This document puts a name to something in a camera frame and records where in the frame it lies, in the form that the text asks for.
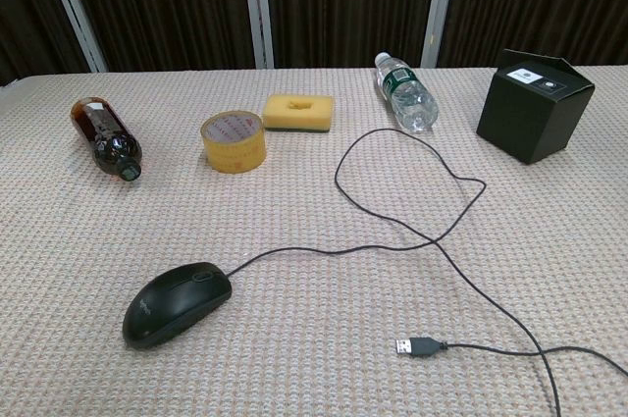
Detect black mouse cable with USB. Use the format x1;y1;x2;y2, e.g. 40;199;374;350
226;128;628;417

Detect black computer mouse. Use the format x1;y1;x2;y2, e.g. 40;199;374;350
122;262;233;350

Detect yellow sponge with hole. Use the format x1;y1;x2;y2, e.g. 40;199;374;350
261;94;336;134

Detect yellow packing tape roll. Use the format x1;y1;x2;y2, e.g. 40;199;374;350
199;111;268;174

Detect beige woven tablecloth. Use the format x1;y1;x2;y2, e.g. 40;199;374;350
0;63;628;417

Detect clear water bottle green label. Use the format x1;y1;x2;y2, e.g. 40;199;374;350
374;51;439;134

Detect brown liquid plastic bottle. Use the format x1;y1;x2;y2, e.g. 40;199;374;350
70;97;143;184

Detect black cardboard box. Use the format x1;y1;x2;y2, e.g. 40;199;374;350
476;48;597;166

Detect grey partition frame post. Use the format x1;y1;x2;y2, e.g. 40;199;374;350
38;0;108;74
243;0;275;70
420;0;460;69

